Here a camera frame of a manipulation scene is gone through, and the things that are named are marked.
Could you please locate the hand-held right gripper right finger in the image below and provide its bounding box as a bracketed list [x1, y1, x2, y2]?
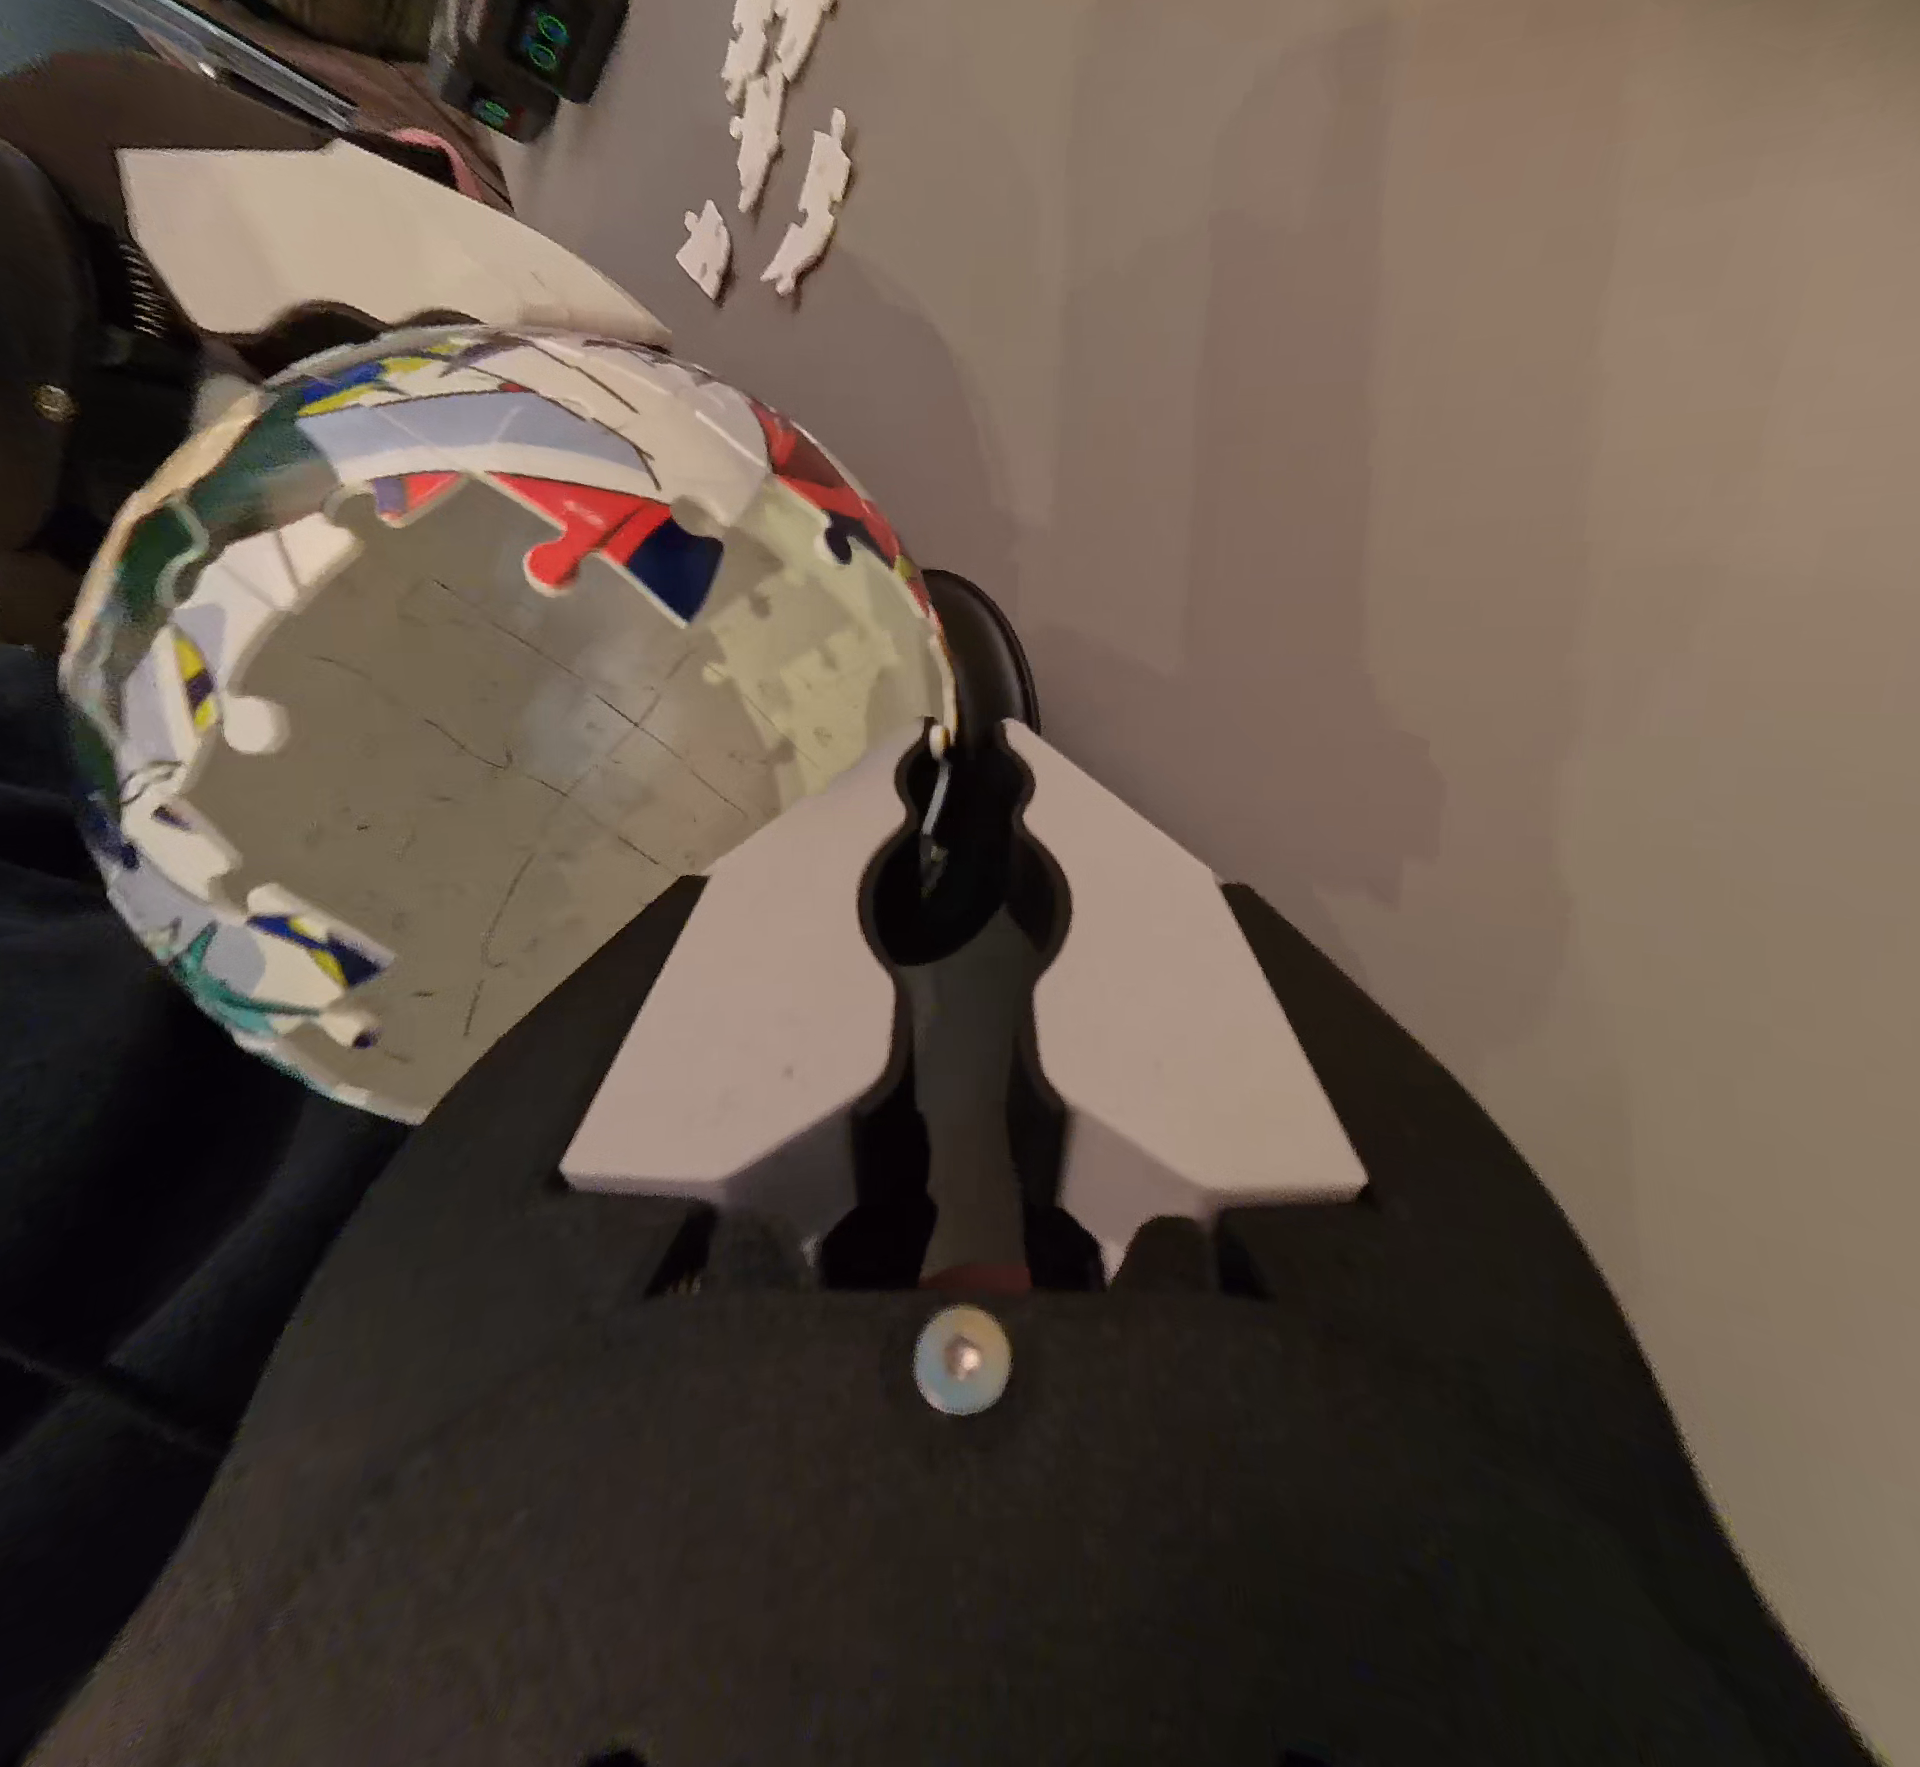
[995, 720, 1370, 1277]

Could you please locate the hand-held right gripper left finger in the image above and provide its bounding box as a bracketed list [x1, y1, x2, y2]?
[558, 728, 946, 1248]

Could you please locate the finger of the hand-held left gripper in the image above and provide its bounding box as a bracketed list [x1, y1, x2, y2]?
[117, 139, 674, 349]

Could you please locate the colourful puzzle ball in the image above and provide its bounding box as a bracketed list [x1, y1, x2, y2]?
[59, 323, 962, 1127]

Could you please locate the round black ball stand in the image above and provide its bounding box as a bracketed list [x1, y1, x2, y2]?
[877, 569, 1044, 967]

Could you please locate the group of white puzzle pieces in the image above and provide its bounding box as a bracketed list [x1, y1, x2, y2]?
[677, 0, 859, 302]

